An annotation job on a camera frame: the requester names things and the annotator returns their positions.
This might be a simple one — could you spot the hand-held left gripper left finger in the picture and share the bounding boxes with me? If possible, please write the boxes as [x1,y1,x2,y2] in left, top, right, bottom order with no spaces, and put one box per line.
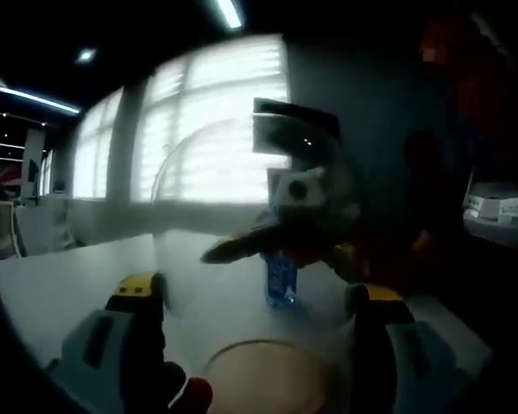
[60,271,170,414]

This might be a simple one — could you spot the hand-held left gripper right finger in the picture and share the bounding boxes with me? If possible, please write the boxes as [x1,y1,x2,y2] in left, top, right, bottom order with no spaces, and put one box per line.
[344,282,493,414]

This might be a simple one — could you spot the blue drink bottle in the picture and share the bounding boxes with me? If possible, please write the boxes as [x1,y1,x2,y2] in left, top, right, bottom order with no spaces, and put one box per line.
[264,202,299,309]

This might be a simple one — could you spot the clear glass dome cover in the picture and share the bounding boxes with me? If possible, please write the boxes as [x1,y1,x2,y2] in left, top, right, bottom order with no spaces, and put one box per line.
[149,118,364,324]

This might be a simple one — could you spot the person's left hand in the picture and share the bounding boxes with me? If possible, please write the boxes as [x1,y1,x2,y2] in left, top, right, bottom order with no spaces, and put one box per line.
[168,376,215,414]

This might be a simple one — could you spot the large black monitor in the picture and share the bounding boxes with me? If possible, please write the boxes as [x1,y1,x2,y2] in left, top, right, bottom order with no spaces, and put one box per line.
[251,97,343,157]

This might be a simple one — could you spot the round wooden base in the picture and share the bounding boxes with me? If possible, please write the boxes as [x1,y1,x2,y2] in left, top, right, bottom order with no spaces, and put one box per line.
[203,338,343,414]

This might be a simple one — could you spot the window with white blinds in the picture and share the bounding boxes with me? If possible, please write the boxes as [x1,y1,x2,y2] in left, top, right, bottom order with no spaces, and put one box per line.
[70,33,291,204]

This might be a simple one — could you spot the white boxes on shelf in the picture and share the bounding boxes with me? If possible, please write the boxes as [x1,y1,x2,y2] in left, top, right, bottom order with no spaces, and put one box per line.
[463,180,518,226]

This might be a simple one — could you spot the white office chair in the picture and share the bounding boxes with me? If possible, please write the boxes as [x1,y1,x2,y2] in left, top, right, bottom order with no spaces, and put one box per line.
[0,199,28,260]

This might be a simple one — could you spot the curved ceiling light strip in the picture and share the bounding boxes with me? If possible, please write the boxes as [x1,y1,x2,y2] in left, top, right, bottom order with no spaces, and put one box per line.
[210,0,243,30]

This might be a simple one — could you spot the straight ceiling light strip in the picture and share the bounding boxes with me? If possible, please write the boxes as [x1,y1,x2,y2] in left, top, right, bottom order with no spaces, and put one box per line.
[0,83,82,115]

